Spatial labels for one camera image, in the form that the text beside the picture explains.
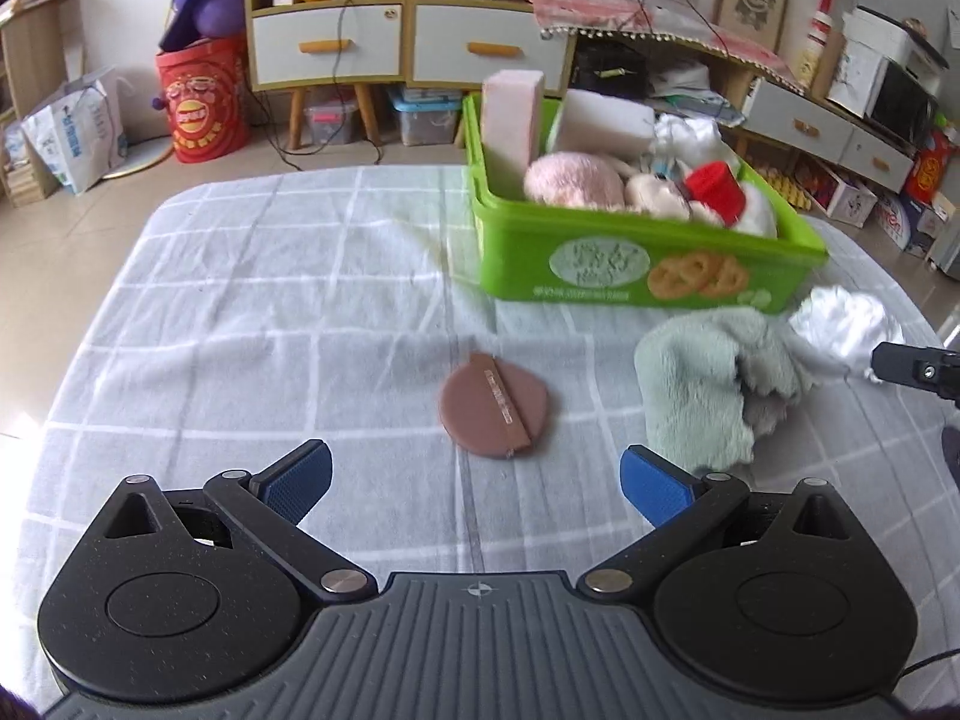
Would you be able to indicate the clear storage box blue lid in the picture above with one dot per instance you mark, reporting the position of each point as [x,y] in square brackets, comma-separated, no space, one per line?
[427,116]

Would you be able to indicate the white red open carton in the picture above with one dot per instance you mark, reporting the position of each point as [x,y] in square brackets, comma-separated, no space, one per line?
[844,199]

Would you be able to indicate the white microwave oven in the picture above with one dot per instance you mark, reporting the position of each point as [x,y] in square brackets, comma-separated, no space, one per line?
[896,94]

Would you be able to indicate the green plastic box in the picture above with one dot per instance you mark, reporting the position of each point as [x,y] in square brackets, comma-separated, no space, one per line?
[600,270]

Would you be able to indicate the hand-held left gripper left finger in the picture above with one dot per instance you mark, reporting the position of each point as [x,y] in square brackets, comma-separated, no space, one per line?
[296,476]

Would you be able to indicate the pink sponge block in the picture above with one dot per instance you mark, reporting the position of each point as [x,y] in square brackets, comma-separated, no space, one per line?
[514,120]

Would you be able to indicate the round white floor base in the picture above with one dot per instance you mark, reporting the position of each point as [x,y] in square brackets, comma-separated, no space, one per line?
[139,157]

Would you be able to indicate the pink tasselled cloth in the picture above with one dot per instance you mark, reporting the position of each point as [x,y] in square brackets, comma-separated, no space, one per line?
[600,4]

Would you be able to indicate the pink plush toy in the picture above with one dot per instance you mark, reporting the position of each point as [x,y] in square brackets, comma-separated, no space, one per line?
[574,180]

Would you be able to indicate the black bag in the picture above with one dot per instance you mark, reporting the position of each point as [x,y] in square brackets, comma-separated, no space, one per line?
[607,67]

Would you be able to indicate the white foam block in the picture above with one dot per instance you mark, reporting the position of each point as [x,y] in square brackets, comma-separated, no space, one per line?
[604,124]

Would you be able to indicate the white box on microwave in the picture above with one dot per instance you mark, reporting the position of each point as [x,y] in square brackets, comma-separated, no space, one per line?
[881,30]

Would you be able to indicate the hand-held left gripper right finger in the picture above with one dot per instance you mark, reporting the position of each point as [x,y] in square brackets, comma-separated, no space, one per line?
[656,487]

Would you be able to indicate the red printed bucket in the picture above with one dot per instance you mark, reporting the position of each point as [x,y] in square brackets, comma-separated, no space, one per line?
[199,105]

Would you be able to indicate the wooden bookshelf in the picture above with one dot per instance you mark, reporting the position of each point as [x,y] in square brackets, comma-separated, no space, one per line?
[30,37]

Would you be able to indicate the white paper bag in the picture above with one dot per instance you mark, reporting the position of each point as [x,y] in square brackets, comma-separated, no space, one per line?
[71,135]

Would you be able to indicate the clear storage box pink contents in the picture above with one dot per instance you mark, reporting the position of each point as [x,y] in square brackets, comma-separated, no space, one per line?
[330,120]

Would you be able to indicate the grey-green fluffy towel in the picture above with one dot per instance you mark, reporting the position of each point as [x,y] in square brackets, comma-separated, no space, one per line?
[697,382]

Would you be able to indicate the yellow egg tray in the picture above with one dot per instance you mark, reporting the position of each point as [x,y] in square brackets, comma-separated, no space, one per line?
[784,184]

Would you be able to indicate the brown round powder puff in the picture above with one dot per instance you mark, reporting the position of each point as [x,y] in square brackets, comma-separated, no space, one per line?
[491,409]

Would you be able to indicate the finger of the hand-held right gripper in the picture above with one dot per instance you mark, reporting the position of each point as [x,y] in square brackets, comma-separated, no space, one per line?
[911,369]

